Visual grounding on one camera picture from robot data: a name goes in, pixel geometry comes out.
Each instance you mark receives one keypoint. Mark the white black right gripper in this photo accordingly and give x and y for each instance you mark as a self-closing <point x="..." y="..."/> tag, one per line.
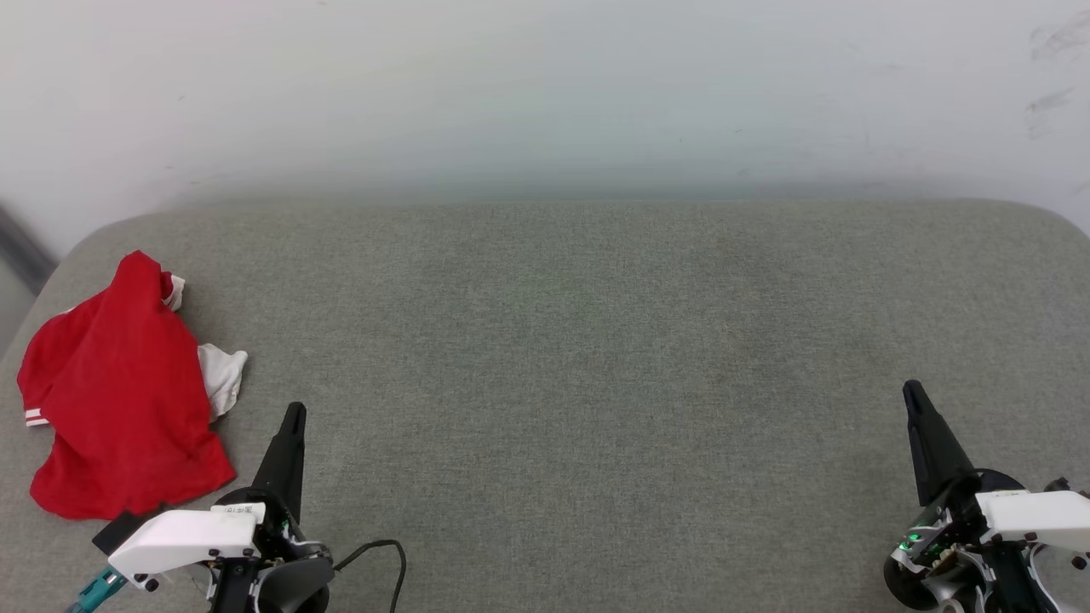
<point x="1039" y="515"/>

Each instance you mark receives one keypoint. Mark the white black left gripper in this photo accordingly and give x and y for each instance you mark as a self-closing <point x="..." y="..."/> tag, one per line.
<point x="183" y="536"/>

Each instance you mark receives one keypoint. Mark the red and white shirt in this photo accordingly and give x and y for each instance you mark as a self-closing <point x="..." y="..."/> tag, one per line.
<point x="119" y="383"/>

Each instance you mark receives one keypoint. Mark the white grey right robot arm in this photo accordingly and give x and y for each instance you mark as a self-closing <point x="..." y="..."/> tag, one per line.
<point x="1005" y="589"/>

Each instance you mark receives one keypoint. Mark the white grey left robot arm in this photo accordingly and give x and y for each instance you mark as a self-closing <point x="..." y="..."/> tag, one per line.
<point x="289" y="589"/>

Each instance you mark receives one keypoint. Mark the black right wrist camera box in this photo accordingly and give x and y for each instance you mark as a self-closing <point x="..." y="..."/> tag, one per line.
<point x="1060" y="485"/>

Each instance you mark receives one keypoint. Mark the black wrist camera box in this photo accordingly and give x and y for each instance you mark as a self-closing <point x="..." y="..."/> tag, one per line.
<point x="119" y="532"/>
<point x="1060" y="485"/>

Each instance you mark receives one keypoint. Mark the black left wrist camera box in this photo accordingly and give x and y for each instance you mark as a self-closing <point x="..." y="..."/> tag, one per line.
<point x="119" y="532"/>

